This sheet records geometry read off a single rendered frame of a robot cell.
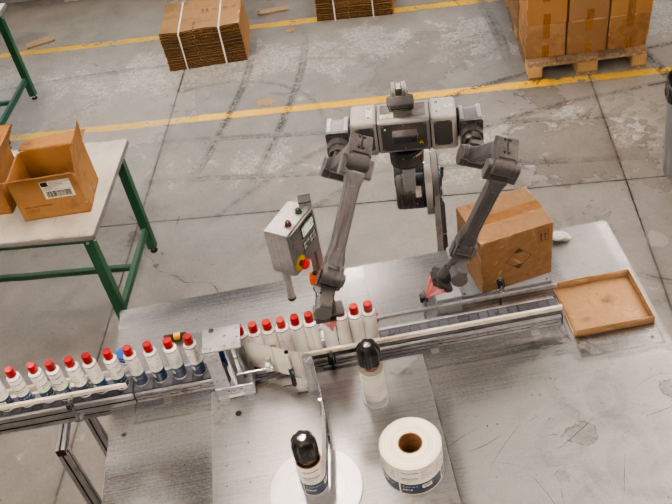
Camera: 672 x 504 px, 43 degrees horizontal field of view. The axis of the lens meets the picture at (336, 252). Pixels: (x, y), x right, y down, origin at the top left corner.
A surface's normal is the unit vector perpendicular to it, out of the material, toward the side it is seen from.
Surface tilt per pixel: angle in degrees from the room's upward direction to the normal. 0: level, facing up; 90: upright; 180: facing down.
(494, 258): 90
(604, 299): 0
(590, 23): 85
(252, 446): 0
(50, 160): 88
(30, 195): 91
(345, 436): 0
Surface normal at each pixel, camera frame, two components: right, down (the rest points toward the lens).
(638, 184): -0.14, -0.73
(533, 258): 0.29, 0.62
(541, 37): -0.03, 0.64
